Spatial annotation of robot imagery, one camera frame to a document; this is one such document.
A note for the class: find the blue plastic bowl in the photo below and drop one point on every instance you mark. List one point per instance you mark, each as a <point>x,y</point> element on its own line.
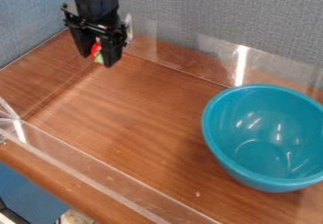
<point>263,130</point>

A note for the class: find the clear acrylic barrier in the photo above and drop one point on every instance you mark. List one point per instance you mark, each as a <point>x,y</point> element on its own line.
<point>226,63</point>
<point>150,203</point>

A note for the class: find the clear acrylic back barrier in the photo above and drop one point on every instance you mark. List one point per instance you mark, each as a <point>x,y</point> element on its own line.
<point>226,63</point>

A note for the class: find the clear acrylic front barrier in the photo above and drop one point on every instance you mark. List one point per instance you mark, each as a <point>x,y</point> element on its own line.
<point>150,203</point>

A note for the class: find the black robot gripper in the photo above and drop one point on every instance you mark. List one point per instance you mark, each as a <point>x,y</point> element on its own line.
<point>93,20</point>

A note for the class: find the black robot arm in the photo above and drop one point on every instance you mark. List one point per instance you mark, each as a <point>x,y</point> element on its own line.
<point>99,31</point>

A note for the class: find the clear acrylic corner bracket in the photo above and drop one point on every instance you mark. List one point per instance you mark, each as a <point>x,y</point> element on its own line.
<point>129,28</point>

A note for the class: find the red toy strawberry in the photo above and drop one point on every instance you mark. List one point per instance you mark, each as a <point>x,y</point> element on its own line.
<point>97,53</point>

